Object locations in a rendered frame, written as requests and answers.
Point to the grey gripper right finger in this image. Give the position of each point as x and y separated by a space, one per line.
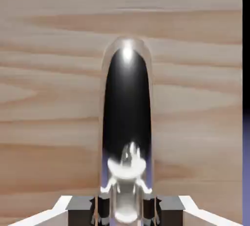
171 212

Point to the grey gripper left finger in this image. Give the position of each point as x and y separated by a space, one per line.
78 212

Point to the light wood cabinet door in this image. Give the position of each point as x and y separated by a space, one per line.
48 93

